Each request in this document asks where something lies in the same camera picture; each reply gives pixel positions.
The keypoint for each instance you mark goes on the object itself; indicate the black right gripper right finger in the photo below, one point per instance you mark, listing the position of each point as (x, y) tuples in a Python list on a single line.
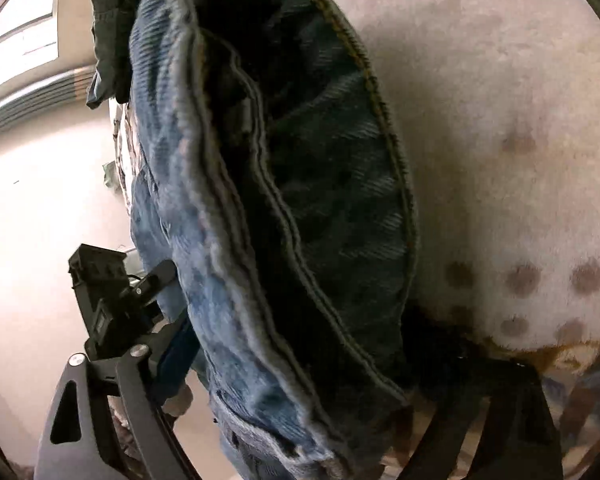
[(498, 403)]

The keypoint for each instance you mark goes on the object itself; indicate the floral bed blanket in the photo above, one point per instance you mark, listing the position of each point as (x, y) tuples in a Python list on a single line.
[(496, 104)]

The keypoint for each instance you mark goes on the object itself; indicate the dark teal quilt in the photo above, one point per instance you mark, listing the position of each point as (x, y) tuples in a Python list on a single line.
[(112, 25)]

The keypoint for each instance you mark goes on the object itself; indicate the blue denim jeans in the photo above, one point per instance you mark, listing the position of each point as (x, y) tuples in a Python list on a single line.
[(274, 180)]

